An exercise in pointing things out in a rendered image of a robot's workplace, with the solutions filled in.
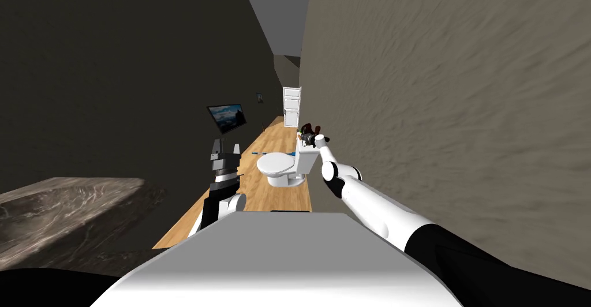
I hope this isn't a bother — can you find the grey marble counter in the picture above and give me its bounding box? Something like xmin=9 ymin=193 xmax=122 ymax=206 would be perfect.
xmin=0 ymin=176 xmax=166 ymax=271

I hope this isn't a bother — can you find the white toilet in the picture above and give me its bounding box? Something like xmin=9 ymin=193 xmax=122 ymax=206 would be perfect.
xmin=256 ymin=140 xmax=320 ymax=188

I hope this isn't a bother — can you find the white panelled door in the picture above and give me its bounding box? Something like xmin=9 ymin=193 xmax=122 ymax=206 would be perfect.
xmin=282 ymin=86 xmax=302 ymax=128

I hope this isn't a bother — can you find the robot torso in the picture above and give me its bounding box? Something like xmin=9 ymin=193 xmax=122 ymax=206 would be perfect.
xmin=89 ymin=209 xmax=465 ymax=307

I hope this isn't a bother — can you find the black framed wall screen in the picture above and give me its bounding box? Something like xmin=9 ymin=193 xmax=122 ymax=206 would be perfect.
xmin=206 ymin=103 xmax=248 ymax=135

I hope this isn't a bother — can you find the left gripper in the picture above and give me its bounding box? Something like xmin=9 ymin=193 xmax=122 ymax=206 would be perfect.
xmin=210 ymin=138 xmax=242 ymax=176

